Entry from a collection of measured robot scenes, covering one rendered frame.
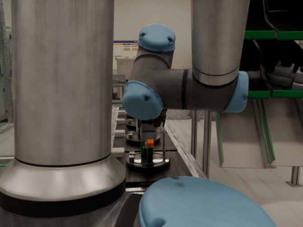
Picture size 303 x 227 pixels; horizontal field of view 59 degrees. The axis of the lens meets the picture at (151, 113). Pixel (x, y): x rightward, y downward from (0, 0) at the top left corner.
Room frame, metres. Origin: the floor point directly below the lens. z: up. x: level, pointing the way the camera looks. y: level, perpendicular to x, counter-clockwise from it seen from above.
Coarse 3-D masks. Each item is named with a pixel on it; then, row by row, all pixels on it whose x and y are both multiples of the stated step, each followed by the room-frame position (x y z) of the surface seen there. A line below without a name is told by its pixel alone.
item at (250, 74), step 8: (248, 40) 0.96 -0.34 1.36; (248, 48) 0.96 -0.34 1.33; (256, 48) 0.87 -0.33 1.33; (248, 56) 0.96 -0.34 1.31; (256, 56) 0.87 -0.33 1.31; (240, 64) 0.93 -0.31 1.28; (248, 64) 0.93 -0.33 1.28; (256, 64) 0.86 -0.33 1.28; (248, 72) 0.88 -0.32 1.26; (256, 72) 0.86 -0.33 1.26; (248, 80) 0.83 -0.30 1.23; (256, 80) 0.83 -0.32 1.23; (248, 88) 0.79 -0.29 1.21; (256, 88) 0.79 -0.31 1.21; (264, 88) 0.77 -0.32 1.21; (248, 96) 0.74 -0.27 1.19; (256, 96) 0.74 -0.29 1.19; (264, 96) 0.74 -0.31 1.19
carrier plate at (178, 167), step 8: (136, 152) 0.91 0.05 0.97; (160, 152) 0.91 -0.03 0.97; (168, 152) 0.91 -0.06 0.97; (176, 152) 0.91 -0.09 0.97; (120, 160) 0.83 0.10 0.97; (176, 160) 0.83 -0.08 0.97; (168, 168) 0.77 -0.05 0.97; (176, 168) 0.77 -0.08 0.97; (184, 168) 0.77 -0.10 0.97; (128, 176) 0.71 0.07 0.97; (136, 176) 0.71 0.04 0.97; (144, 176) 0.71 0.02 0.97; (152, 176) 0.71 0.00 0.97; (160, 176) 0.71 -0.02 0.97; (168, 176) 0.71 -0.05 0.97; (176, 176) 0.71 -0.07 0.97; (192, 176) 0.71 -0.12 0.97; (128, 184) 0.67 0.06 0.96; (136, 184) 0.68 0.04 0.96
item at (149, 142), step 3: (147, 141) 0.72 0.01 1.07; (150, 141) 0.72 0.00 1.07; (153, 141) 0.72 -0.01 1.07; (147, 144) 0.71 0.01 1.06; (150, 144) 0.71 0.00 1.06; (153, 144) 0.71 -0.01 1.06; (147, 147) 0.72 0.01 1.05; (150, 147) 0.72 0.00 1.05; (147, 150) 0.73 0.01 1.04; (150, 150) 0.73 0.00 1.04; (147, 153) 0.73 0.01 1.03; (150, 153) 0.73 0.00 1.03; (147, 156) 0.73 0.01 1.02; (150, 156) 0.73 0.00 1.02; (147, 159) 0.74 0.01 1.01; (150, 159) 0.74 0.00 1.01; (147, 162) 0.74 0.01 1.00; (150, 162) 0.74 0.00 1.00
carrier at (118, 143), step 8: (120, 136) 1.12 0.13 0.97; (128, 136) 1.05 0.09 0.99; (136, 136) 1.05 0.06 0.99; (160, 136) 1.12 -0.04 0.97; (168, 136) 1.12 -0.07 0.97; (120, 144) 1.01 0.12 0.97; (128, 144) 1.01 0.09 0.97; (136, 144) 0.99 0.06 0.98; (160, 144) 1.01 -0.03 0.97; (168, 144) 1.01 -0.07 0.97; (128, 152) 0.93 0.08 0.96
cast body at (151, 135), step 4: (144, 124) 0.78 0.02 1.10; (152, 124) 0.78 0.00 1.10; (140, 128) 0.81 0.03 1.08; (144, 128) 0.78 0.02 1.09; (148, 128) 0.78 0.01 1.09; (152, 128) 0.78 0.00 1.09; (140, 132) 0.82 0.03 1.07; (144, 132) 0.77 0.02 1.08; (148, 132) 0.77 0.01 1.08; (152, 132) 0.77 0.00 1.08; (144, 136) 0.77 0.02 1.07; (148, 136) 0.77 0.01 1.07; (152, 136) 0.77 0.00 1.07; (144, 140) 0.77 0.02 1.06
